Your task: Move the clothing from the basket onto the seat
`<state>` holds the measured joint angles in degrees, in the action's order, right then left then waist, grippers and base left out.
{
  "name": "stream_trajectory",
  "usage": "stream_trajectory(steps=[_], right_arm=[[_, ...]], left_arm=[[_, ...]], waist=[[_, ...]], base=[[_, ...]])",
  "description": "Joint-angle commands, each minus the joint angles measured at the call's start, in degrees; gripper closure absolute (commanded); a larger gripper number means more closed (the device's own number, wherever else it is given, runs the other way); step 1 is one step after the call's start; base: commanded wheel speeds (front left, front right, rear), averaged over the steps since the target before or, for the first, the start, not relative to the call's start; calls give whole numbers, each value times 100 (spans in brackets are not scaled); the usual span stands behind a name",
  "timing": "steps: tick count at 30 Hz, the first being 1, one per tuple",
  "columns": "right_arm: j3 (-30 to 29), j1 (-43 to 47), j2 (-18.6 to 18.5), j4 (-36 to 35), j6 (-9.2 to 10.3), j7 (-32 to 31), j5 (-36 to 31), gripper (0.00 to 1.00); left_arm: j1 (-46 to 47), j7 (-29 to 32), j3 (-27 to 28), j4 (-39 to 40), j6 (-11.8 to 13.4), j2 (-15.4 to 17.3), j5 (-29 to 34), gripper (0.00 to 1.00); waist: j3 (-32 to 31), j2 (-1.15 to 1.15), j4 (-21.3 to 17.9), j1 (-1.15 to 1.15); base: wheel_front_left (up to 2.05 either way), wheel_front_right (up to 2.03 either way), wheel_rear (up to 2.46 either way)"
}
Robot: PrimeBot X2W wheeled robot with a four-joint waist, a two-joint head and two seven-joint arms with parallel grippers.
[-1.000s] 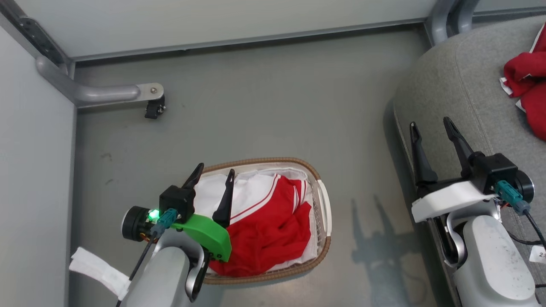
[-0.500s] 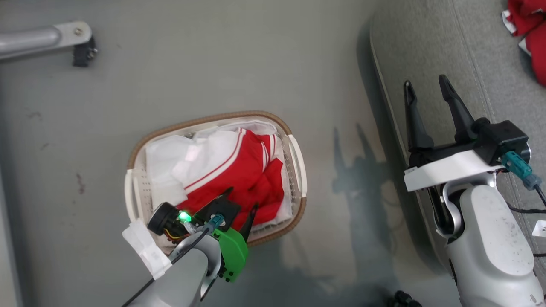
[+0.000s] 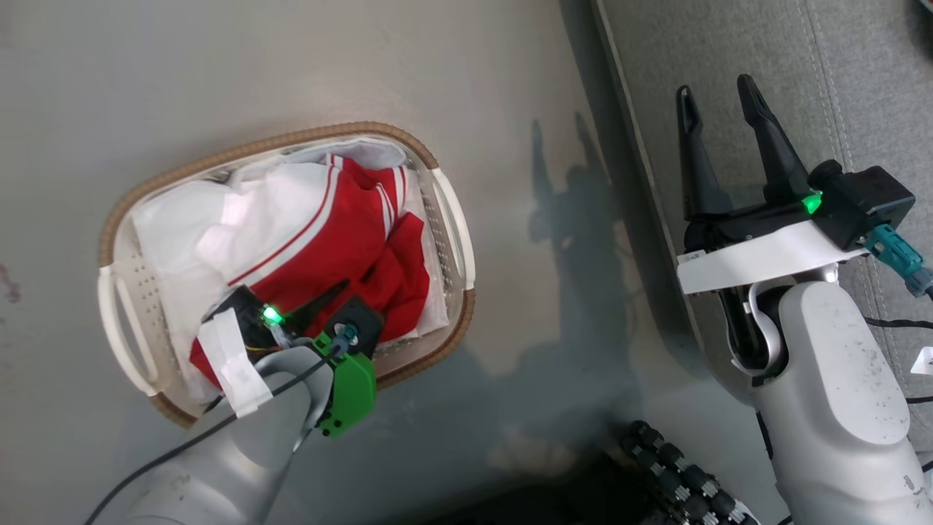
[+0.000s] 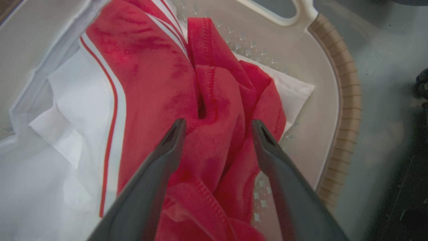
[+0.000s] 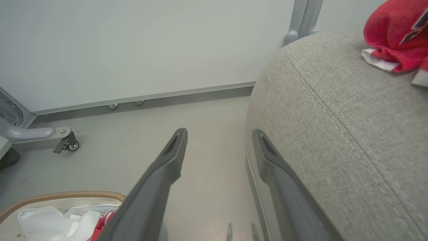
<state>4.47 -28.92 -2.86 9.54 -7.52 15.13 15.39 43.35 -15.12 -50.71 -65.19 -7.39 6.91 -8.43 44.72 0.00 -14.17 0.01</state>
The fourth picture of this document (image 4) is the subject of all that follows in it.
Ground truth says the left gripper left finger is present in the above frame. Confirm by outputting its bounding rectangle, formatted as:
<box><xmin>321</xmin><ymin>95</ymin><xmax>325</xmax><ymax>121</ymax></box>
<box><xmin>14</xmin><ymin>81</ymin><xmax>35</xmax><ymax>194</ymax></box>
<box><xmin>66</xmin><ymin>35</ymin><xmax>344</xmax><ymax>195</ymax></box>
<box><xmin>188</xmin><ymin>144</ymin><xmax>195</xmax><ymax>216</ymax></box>
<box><xmin>88</xmin><ymin>118</ymin><xmax>187</xmax><ymax>241</ymax></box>

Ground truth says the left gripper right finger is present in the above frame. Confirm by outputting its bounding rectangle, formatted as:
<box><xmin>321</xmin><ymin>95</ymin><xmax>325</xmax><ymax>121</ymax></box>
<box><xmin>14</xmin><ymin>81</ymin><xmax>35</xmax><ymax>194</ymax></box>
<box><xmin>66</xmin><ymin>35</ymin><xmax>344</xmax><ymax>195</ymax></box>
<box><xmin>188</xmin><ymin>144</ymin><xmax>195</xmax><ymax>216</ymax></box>
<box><xmin>251</xmin><ymin>119</ymin><xmax>349</xmax><ymax>241</ymax></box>

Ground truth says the white woven-rim laundry basket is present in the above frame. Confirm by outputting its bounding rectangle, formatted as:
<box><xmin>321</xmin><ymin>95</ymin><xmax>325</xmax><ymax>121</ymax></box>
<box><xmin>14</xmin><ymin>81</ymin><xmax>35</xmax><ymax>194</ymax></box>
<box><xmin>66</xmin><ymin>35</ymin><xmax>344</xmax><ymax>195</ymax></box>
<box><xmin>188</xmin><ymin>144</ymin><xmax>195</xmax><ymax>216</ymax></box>
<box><xmin>0</xmin><ymin>0</ymin><xmax>363</xmax><ymax>241</ymax></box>

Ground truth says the red garment with white stripes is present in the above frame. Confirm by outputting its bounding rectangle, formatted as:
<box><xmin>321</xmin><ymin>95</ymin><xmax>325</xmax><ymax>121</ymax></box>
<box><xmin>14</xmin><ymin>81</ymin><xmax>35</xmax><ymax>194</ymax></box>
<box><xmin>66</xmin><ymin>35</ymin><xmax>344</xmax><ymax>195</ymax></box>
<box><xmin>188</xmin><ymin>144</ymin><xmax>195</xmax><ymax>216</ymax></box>
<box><xmin>80</xmin><ymin>0</ymin><xmax>287</xmax><ymax>241</ymax></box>

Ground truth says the black blurred object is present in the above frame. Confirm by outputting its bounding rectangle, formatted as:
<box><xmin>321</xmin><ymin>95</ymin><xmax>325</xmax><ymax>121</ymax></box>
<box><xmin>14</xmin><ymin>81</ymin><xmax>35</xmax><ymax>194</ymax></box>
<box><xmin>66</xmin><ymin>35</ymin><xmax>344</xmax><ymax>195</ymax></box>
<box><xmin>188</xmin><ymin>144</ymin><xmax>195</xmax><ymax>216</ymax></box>
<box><xmin>412</xmin><ymin>68</ymin><xmax>428</xmax><ymax>101</ymax></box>

